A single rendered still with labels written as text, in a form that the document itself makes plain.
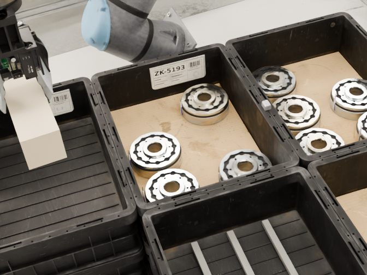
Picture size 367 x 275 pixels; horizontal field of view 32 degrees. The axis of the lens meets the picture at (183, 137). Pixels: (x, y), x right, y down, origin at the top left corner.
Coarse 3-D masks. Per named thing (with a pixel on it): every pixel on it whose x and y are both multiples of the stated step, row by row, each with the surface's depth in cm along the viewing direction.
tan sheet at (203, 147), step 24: (120, 120) 139; (144, 120) 138; (168, 120) 138; (240, 120) 136; (192, 144) 132; (216, 144) 131; (240, 144) 131; (192, 168) 127; (216, 168) 126; (144, 192) 123
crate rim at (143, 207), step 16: (208, 48) 138; (224, 48) 138; (144, 64) 136; (96, 80) 133; (240, 80) 130; (256, 96) 126; (112, 128) 122; (272, 128) 119; (288, 144) 116; (128, 160) 116; (128, 176) 113; (240, 176) 111; (256, 176) 111; (192, 192) 109; (144, 208) 107
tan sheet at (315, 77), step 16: (304, 64) 148; (320, 64) 148; (336, 64) 147; (304, 80) 144; (320, 80) 144; (336, 80) 143; (304, 96) 140; (320, 96) 140; (336, 128) 132; (352, 128) 132
